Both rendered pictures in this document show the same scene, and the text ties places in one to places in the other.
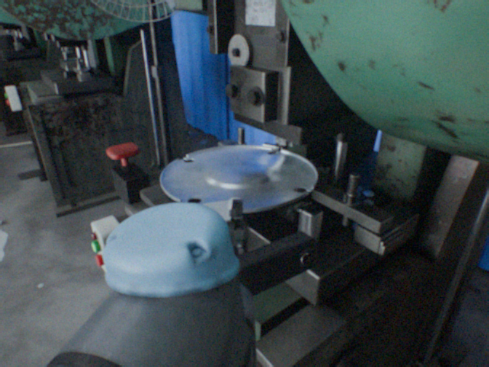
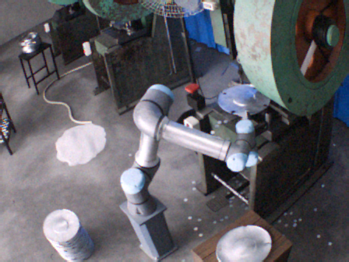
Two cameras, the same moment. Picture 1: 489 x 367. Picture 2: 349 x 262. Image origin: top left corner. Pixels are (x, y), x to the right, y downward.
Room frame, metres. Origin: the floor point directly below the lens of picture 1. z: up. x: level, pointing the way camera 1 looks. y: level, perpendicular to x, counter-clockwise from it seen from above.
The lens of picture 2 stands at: (-0.98, 0.12, 1.87)
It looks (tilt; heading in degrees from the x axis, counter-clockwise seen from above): 38 degrees down; 10
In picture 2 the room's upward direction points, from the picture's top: 11 degrees counter-clockwise
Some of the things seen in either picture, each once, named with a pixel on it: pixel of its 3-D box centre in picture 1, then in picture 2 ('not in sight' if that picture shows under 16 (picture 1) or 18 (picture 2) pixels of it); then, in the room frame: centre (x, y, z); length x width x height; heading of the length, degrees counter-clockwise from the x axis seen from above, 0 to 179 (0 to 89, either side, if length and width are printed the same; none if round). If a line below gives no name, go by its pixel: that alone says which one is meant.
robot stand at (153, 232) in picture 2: not in sight; (151, 229); (0.19, 0.57, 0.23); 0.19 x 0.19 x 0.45; 42
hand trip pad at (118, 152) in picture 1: (125, 162); (192, 92); (0.78, 0.29, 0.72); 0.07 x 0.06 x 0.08; 128
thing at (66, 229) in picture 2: not in sight; (60, 225); (0.14, 1.17, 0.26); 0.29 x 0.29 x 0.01
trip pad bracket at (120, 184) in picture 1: (134, 202); (197, 108); (0.76, 0.28, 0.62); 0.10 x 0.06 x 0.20; 38
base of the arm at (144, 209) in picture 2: not in sight; (139, 200); (0.19, 0.57, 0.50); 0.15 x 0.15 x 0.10
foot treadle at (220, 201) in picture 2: not in sight; (245, 185); (0.58, 0.01, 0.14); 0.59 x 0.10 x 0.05; 128
